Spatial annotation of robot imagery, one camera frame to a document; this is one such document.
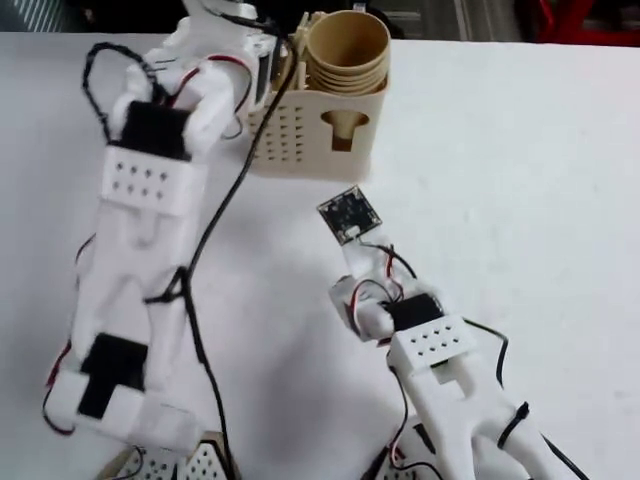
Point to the beige perforated plastic basket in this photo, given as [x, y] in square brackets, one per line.
[295, 135]

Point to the tan paper cup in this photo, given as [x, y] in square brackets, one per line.
[351, 85]
[345, 131]
[352, 89]
[367, 52]
[350, 79]

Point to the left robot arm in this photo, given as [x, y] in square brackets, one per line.
[150, 235]

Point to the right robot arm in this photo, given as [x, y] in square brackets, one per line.
[450, 395]

